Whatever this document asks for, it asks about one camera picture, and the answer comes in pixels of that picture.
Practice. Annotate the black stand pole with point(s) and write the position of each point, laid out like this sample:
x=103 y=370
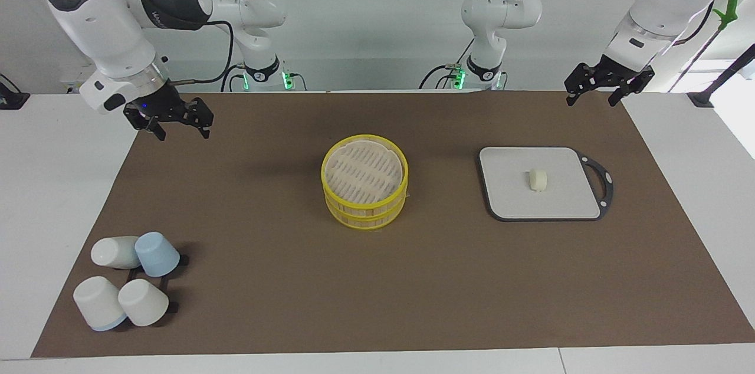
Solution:
x=728 y=73

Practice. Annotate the yellow rimmed steamer lid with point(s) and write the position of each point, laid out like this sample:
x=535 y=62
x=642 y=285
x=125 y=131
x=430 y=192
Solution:
x=363 y=170

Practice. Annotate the yellow bamboo steamer basket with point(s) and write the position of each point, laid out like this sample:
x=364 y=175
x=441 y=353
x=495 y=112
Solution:
x=365 y=215

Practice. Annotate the green clamp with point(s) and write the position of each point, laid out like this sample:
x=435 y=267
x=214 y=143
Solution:
x=728 y=13

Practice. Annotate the cream cup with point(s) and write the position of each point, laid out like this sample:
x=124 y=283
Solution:
x=143 y=302

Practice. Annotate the white cutting board grey rim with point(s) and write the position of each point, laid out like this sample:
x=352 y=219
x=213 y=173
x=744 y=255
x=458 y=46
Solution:
x=531 y=203

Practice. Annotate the light blue cup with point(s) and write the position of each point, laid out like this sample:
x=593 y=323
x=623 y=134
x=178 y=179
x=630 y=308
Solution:
x=156 y=253

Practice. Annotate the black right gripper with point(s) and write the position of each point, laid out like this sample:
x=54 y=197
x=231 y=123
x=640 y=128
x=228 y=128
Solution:
x=168 y=108

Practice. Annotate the brown table mat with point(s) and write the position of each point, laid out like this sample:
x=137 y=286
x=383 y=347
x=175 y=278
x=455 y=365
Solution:
x=265 y=279

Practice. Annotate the white steamed bun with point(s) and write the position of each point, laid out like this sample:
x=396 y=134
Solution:
x=537 y=180

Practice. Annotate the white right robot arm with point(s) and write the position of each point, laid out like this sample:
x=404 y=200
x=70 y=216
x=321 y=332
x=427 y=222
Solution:
x=100 y=20

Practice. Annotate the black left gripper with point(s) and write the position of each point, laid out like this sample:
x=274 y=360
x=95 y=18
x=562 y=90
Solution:
x=610 y=74

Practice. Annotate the white cup blue rim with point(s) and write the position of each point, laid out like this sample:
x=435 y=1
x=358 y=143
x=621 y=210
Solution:
x=97 y=302
x=112 y=252

